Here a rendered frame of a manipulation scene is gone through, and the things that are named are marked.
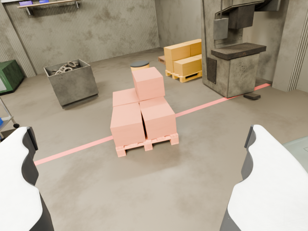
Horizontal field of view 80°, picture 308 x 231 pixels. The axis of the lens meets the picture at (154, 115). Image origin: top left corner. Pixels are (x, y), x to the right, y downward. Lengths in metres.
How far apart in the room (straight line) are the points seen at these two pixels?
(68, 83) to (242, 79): 3.34
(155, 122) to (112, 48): 6.36
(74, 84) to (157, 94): 2.04
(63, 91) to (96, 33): 4.45
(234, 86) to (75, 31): 6.31
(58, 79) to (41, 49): 4.24
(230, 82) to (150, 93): 1.49
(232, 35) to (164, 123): 2.22
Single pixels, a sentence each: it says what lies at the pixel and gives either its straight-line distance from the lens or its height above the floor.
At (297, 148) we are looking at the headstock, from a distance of 0.65.
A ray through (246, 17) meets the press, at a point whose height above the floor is 1.30.
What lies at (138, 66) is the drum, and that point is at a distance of 3.93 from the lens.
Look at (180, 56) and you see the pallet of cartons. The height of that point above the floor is 0.49.
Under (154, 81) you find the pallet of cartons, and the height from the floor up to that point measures 0.70.
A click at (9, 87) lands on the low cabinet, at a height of 0.19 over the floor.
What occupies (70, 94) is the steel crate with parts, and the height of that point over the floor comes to 0.29.
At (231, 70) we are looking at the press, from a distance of 3.45.
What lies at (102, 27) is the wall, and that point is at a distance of 8.28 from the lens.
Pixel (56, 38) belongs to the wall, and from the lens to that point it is 8.23.
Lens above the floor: 1.64
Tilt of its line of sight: 30 degrees down
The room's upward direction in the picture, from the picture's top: 9 degrees counter-clockwise
